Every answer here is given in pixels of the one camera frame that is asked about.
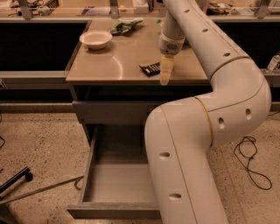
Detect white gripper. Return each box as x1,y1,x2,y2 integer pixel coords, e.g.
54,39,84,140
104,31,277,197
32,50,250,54
158,32,186,86

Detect black rxbar chocolate bar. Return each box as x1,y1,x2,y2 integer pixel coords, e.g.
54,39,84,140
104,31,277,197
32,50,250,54
140,62,160,77

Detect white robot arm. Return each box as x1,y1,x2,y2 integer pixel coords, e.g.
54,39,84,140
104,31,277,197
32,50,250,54
144,0,271,224

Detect grey drawer cabinet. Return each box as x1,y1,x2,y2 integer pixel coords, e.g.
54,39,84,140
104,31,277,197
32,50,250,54
64,17,215,145

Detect closed grey top drawer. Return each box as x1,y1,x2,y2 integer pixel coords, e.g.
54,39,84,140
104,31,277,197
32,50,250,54
73,101,159,124

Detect open grey middle drawer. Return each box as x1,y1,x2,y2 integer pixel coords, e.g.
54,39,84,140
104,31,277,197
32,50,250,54
67,125,160,220

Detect light green chip bag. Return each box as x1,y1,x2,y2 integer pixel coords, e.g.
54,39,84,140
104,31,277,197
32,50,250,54
157,19,164,26

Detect dark green snack bag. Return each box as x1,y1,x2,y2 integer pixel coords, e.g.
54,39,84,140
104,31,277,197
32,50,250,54
108,19,143,36

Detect white bowl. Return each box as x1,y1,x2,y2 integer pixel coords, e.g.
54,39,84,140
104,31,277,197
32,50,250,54
80,31,113,50

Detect clear plastic bottle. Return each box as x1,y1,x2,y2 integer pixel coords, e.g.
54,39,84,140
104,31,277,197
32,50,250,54
267,52,280,71

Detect grey metal floor rod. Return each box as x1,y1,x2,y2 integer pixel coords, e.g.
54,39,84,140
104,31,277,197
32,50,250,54
0,176,84,205

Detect black chair leg with caster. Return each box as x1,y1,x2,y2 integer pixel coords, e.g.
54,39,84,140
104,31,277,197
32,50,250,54
0,167,33,193

